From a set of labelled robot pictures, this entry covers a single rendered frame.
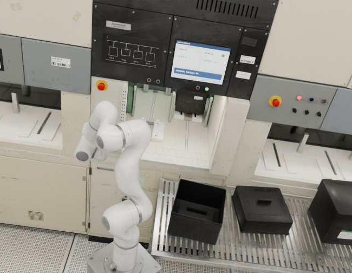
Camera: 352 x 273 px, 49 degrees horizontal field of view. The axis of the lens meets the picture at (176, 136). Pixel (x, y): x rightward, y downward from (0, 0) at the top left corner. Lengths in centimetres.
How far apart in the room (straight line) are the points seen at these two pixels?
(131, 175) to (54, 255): 154
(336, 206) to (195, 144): 96
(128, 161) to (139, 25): 75
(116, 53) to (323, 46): 106
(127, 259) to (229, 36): 120
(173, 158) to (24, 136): 95
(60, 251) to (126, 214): 141
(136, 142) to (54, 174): 120
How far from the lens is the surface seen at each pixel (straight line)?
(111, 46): 208
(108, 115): 156
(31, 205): 294
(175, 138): 266
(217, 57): 206
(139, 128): 154
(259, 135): 234
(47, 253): 305
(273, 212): 235
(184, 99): 277
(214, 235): 214
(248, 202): 234
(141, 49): 206
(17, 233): 320
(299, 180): 263
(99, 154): 194
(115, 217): 168
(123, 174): 160
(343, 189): 248
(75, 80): 221
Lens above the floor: 243
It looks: 36 degrees down
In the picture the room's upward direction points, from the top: 10 degrees clockwise
